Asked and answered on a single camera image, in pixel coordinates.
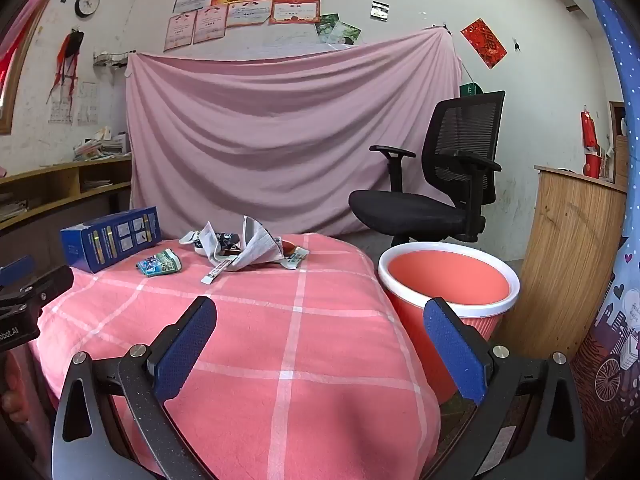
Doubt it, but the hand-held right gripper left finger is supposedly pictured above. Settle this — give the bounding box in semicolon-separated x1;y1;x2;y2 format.
51;296;218;480

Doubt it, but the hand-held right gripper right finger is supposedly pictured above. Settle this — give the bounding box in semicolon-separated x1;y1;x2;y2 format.
422;297;586;480

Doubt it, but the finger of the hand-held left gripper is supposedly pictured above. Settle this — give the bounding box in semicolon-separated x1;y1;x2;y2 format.
0;265;75;313
0;256;37;288

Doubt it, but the pink bin with white rim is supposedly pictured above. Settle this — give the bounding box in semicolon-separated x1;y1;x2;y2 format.
377;242;521;403

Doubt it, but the green blue snack packet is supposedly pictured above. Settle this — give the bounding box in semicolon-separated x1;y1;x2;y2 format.
137;249;182;277

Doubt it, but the white printed wrapper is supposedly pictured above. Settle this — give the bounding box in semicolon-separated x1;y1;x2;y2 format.
179;230;208;253

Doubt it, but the dark blue printed wrapper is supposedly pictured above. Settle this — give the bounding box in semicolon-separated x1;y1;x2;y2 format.
215;231;246;256

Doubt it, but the newspaper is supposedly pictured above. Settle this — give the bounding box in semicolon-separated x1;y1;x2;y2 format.
200;215;286;273

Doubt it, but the person's left hand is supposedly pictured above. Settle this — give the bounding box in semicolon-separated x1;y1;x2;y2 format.
0;387;25;416

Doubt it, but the blue carton box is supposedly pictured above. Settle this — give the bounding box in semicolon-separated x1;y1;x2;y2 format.
60;206;162;274

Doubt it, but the white stick sachet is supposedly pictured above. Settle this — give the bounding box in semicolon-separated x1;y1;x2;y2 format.
201;257;233;285

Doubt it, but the wooden shelf unit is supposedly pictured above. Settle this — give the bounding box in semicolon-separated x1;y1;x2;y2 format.
0;155;133;271

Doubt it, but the pink checked blanket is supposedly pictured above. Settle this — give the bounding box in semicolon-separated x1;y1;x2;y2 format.
27;232;441;480

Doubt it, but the black office chair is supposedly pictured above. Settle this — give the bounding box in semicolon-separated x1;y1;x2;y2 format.
348;91;506;248

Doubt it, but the orange white candy wrapper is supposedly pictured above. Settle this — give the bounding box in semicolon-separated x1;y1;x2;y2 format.
280;247;308;270

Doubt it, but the stack of papers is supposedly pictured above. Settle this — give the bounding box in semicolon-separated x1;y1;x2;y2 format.
72;127;132;162

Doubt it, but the wooden counter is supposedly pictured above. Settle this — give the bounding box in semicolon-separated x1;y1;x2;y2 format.
492;165;628;366

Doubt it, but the pink hanging sheet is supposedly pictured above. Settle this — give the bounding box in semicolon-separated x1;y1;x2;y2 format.
125;26;463;238

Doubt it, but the red hanging ornament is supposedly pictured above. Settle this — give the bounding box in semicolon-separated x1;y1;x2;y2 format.
580;106;601;153

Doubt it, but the pink window curtain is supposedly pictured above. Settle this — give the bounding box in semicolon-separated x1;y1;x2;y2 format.
0;0;76;61

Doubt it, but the red paper poster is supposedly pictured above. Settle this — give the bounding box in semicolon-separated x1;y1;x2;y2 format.
460;18;508;70

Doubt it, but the green landscape photo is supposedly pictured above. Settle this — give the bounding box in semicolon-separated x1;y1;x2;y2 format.
330;21;362;47
316;13;341;43

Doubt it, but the white wall calendar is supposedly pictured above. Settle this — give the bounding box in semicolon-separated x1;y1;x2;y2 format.
48;81;97;126

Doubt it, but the wooden window frame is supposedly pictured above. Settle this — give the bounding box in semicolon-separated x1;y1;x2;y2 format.
0;7;51;136

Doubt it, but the red kite wall ornament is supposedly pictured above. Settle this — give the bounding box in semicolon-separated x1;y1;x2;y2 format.
47;27;85;106

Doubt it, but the metal wall rack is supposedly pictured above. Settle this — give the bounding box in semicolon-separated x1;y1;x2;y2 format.
92;50;132;68

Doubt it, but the brown wooden door frame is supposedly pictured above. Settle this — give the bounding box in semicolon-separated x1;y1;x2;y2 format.
607;101;628;183

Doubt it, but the group of wall certificates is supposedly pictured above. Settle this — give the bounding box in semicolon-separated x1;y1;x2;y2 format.
163;0;357;52

